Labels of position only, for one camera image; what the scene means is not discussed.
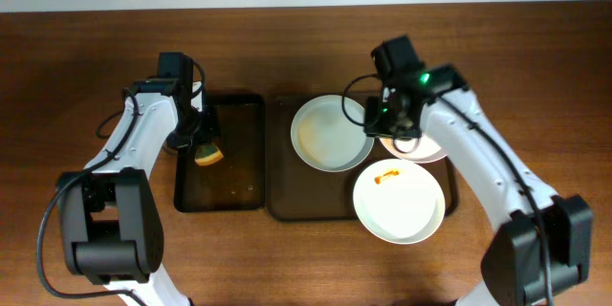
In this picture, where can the white plate ketchup front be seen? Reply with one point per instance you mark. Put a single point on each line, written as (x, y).
(399, 201)

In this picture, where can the yellow green sponge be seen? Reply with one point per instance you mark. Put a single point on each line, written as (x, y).
(208, 154)

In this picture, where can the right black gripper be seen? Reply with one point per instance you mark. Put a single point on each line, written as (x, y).
(391, 127)

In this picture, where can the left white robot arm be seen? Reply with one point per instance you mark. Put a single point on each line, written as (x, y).
(110, 227)

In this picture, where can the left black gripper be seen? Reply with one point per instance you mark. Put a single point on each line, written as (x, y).
(206, 133)

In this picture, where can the white plate ketchup back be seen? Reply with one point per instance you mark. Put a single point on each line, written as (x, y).
(419, 151)

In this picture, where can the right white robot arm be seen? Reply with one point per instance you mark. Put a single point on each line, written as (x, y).
(542, 241)

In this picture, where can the small black water tray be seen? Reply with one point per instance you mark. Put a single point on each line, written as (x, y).
(236, 182)

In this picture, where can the large brown serving tray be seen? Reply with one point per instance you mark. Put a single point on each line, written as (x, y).
(295, 191)

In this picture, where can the white plate ketchup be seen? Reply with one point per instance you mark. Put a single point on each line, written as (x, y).
(419, 151)
(399, 201)
(325, 139)

